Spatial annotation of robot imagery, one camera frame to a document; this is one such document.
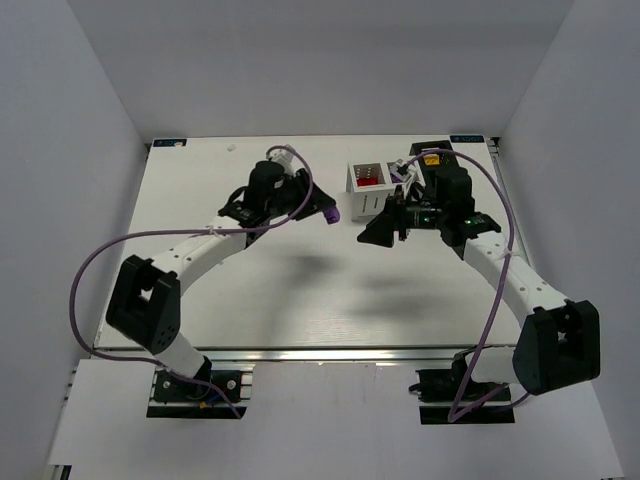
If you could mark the red lego brick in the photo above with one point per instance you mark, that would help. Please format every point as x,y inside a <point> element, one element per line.
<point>368,181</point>

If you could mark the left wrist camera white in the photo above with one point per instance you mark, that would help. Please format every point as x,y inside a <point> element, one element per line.
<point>283,156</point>

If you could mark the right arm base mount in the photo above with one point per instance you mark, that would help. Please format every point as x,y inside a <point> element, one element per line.
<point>436,390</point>

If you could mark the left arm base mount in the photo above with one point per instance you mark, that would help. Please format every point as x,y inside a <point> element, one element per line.
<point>171,398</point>

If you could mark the blue label corner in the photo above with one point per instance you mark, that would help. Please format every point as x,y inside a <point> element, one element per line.
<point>466,139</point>
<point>169,143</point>

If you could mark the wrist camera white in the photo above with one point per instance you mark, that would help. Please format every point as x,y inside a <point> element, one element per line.
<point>283,156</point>
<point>408,170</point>

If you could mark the orange yellow lego brick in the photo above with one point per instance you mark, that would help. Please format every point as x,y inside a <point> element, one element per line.
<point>431,160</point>

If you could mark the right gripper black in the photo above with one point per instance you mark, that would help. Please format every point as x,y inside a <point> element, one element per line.
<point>398,220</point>

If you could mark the blue label left corner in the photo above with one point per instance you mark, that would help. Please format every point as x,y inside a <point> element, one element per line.
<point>169,143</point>

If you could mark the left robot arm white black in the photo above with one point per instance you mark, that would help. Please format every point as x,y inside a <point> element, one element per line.
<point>145,305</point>

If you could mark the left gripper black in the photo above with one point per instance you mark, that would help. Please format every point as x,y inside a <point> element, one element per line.
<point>298,196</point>

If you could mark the black double bin container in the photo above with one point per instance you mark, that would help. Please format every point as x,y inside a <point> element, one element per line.
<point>439,147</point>

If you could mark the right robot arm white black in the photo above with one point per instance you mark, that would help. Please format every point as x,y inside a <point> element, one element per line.
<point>559,341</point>

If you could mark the blue label right corner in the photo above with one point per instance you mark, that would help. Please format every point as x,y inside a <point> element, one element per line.
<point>466,139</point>

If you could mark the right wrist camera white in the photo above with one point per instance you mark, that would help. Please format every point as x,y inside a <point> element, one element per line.
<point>408,170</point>

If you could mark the white double bin container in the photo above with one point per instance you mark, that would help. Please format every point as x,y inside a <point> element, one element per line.
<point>365,203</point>

